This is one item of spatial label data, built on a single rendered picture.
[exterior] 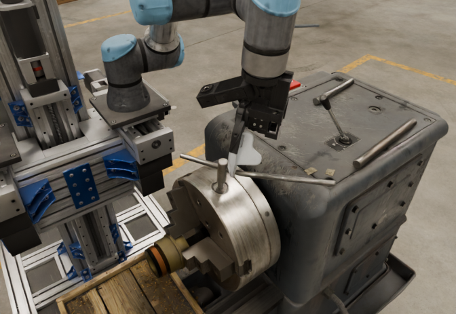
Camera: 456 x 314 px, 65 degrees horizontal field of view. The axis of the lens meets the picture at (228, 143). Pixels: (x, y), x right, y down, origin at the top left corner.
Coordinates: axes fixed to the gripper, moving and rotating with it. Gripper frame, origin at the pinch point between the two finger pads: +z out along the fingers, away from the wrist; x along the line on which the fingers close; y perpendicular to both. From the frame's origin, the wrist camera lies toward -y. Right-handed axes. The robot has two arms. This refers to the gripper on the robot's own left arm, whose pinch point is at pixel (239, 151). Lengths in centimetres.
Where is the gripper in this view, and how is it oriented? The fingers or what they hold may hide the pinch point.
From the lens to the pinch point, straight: 73.2
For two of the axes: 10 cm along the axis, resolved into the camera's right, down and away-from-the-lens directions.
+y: 9.4, 2.7, -1.9
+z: -0.7, 7.4, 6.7
